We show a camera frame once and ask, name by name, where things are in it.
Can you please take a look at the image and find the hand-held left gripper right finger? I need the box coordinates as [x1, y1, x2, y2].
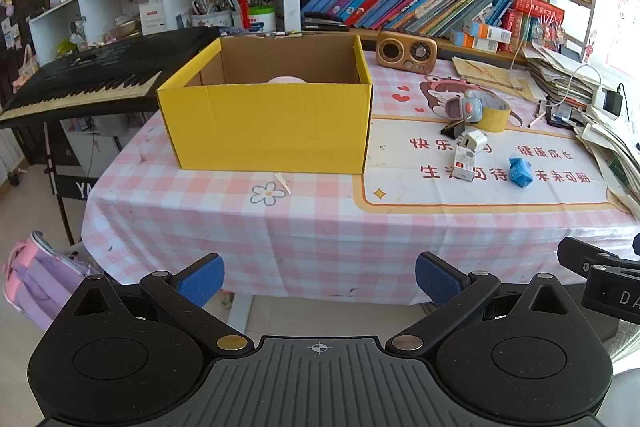
[387, 250, 593, 357]

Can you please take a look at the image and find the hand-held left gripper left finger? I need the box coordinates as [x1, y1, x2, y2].
[47, 253, 255, 359]

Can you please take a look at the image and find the blue wrapper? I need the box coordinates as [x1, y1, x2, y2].
[507, 156, 535, 188]

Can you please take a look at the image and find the white charger plug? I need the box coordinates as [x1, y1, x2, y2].
[459, 130, 490, 154]

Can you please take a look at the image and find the yellow cardboard box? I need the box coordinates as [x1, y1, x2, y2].
[156, 33, 375, 174]

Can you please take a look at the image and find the blue toy truck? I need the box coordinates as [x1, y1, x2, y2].
[440, 89, 485, 126]

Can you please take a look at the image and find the desktop with pink checked cloth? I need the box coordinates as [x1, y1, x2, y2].
[81, 38, 640, 308]

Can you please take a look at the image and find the printed cartoon desk mat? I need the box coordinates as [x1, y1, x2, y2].
[352, 59, 626, 215]

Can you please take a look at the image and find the stack of loose papers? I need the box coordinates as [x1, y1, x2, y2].
[522, 41, 640, 214]

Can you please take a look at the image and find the black small device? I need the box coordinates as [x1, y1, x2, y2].
[547, 102, 583, 128]

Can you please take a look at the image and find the black power adapter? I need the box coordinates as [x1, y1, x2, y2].
[602, 83, 625, 115]

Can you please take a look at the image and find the yellow tape roll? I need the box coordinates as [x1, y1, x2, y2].
[467, 99, 512, 134]

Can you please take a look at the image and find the black keyboard stand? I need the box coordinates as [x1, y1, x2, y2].
[42, 111, 126, 248]

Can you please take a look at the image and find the pink purple backpack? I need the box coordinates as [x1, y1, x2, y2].
[2, 231, 108, 333]

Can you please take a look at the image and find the brown retro radio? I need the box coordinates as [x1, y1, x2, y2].
[376, 30, 438, 74]

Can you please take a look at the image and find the white orange small box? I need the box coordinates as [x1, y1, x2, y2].
[462, 21, 512, 42]
[449, 31, 500, 54]

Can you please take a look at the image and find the black electronic keyboard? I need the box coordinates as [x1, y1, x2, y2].
[0, 26, 223, 130]

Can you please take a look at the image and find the thick red book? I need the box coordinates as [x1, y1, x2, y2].
[514, 0, 566, 54]

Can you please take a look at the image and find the white pen cup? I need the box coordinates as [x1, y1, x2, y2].
[191, 9, 233, 28]

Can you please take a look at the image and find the green-lid pen holder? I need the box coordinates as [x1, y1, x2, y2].
[247, 5, 277, 34]

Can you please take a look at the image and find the white box with red label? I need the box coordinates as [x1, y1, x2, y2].
[139, 1, 167, 35]

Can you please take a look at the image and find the pink hanging bag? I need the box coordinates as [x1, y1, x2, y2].
[12, 44, 41, 88]

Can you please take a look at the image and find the row of colourful books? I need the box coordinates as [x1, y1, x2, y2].
[302, 0, 518, 40]

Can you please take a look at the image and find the black stapler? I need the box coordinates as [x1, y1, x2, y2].
[302, 12, 350, 32]

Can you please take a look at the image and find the wall poster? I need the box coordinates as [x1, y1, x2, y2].
[605, 0, 640, 78]

